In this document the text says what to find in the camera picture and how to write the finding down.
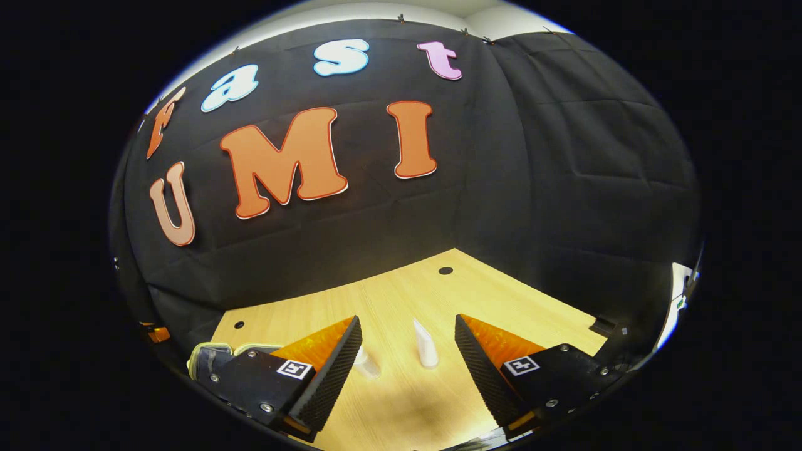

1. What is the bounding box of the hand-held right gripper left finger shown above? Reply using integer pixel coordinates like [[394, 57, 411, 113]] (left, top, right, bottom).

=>
[[197, 315, 363, 442]]

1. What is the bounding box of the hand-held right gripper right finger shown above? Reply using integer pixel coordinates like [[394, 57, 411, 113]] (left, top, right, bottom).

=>
[[454, 314, 630, 439]]

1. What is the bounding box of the white pump bottle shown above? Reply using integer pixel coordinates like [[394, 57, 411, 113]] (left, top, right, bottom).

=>
[[353, 346, 382, 380]]

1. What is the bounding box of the pale yellow suitcase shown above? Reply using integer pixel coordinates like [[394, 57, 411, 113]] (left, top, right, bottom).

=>
[[187, 341, 284, 381]]

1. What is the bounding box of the white squeeze tube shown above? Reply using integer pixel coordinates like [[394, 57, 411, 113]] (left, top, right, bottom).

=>
[[413, 319, 439, 369]]

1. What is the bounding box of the white panel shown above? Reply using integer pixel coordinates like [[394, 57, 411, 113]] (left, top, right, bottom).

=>
[[654, 262, 698, 353]]

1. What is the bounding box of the black table bracket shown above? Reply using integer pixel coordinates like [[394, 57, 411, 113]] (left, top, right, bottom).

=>
[[590, 316, 629, 339]]

